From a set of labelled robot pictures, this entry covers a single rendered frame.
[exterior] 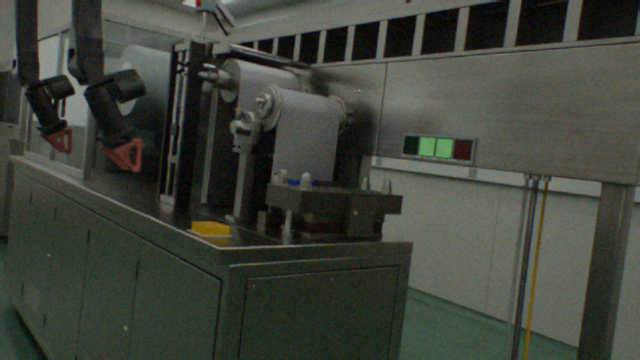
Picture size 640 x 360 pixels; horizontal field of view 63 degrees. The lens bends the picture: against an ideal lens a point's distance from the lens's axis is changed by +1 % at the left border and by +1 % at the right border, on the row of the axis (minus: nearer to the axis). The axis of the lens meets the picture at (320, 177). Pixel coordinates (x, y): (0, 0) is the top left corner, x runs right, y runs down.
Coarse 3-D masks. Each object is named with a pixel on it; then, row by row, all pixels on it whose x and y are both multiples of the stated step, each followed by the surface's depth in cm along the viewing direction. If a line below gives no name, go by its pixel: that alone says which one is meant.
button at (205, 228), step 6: (198, 222) 130; (204, 222) 131; (210, 222) 132; (216, 222) 133; (192, 228) 130; (198, 228) 127; (204, 228) 125; (210, 228) 126; (216, 228) 127; (222, 228) 128; (228, 228) 129; (204, 234) 125; (210, 234) 126; (216, 234) 127; (222, 234) 128; (228, 234) 129
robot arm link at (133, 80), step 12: (84, 60) 110; (96, 60) 112; (96, 72) 112; (120, 72) 118; (132, 72) 119; (84, 84) 115; (96, 84) 112; (120, 84) 117; (132, 84) 119; (132, 96) 119
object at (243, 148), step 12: (252, 132) 154; (240, 144) 153; (252, 144) 155; (240, 156) 157; (252, 156) 156; (240, 168) 156; (252, 168) 157; (240, 180) 156; (252, 180) 157; (240, 192) 156; (240, 204) 155; (228, 216) 156; (240, 216) 156
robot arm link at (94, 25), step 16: (80, 0) 110; (96, 0) 112; (80, 16) 110; (96, 16) 112; (80, 32) 110; (96, 32) 112; (80, 48) 110; (96, 48) 112; (80, 64) 110; (80, 80) 116
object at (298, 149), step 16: (288, 128) 153; (304, 128) 157; (288, 144) 154; (304, 144) 158; (320, 144) 162; (288, 160) 155; (304, 160) 159; (320, 160) 163; (272, 176) 152; (288, 176) 156; (320, 176) 164
